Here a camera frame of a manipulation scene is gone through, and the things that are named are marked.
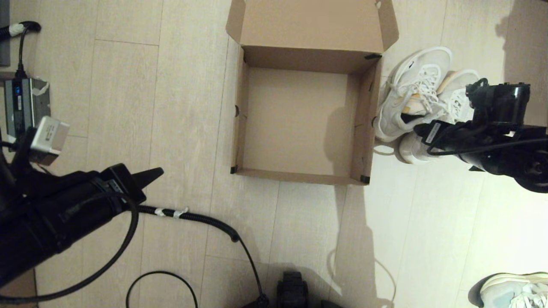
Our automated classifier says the white mesh sneaker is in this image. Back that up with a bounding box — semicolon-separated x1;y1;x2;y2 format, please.
373;46;453;142
398;69;481;165

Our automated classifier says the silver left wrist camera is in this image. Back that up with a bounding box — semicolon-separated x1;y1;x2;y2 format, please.
29;116;70;166

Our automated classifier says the grey power supply unit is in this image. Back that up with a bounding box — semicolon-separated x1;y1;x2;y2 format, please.
3;78;51;137

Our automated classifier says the thin black cable loop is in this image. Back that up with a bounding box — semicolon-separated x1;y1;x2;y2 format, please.
126;271;199;308

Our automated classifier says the black corrugated taped cable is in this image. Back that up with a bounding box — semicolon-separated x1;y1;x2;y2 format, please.
137;204;269;308

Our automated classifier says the white teal worn sneaker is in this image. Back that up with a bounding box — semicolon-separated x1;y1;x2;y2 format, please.
469;272;548;308

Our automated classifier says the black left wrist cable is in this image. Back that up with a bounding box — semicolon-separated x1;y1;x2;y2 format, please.
0;192;140;305

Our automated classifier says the plain brown cardboard carton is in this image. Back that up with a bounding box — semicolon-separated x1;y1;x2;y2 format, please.
0;269;37;308

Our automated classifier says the brown cardboard shoe box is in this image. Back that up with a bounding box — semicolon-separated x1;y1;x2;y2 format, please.
226;0;399;186

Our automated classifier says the black taped power cord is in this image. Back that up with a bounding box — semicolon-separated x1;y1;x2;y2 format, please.
0;21;41;80

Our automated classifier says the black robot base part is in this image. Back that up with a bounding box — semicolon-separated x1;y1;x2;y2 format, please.
276;271;309;308

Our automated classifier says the dark grey panel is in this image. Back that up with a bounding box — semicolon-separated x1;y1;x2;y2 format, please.
0;0;10;67

